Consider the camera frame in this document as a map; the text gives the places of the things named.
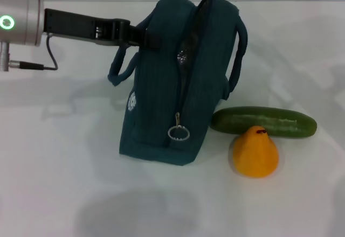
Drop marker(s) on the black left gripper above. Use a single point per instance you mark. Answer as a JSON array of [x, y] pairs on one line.
[[75, 27]]

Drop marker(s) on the dark teal insulated lunch bag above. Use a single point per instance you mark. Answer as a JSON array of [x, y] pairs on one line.
[[156, 86]]

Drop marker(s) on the orange yellow toy pear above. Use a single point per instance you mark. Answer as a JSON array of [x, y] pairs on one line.
[[254, 156]]

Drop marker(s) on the green cucumber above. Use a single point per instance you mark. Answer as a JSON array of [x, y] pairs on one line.
[[293, 124]]

